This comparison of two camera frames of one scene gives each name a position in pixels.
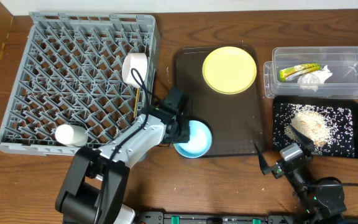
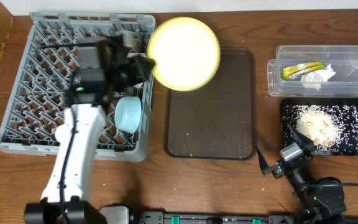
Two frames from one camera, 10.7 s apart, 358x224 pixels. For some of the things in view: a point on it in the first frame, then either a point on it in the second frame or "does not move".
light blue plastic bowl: x=200 y=141 -> x=128 y=113
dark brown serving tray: x=234 y=120 does not move
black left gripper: x=180 y=132 -> x=128 y=71
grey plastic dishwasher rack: x=69 y=71 does not move
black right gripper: x=283 y=166 does not move
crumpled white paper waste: x=311 y=81 does not move
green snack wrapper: x=291 y=73 does not move
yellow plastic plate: x=229 y=70 -> x=187 y=52
